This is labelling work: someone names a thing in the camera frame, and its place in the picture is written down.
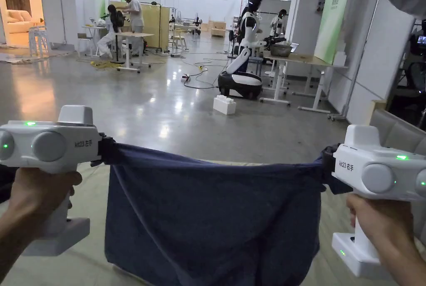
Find person's left forearm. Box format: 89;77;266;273
0;201;42;281

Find small humanoid robot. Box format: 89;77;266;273
269;9;289;39

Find person's right forearm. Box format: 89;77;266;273
377;232;426;286

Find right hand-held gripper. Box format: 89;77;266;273
321;124;426;278

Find wooden cabinet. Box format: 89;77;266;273
210;20;227;37

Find grey padded headboard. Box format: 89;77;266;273
369;108;426;158

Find person's right hand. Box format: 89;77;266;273
346;194;415;266

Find cream sofa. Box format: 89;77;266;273
6;9;45;35

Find person's left hand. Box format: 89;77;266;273
7;167;83;237

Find dark blue garment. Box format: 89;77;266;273
102;142;353;286

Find wooden top table white legs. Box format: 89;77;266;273
113;31;156;74
259;42;349;113

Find yellow cable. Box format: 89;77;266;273
89;60;124;71

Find white plastic block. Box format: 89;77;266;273
213;94;237;116

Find white and black humanoid robot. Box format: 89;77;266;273
218;0;269;101

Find stack of white stools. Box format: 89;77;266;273
28;26;51;58

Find pale wooden chair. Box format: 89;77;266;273
171;30;189;50

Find green banner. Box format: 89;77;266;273
314;0;356;66

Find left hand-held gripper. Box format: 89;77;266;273
0;104;116;256

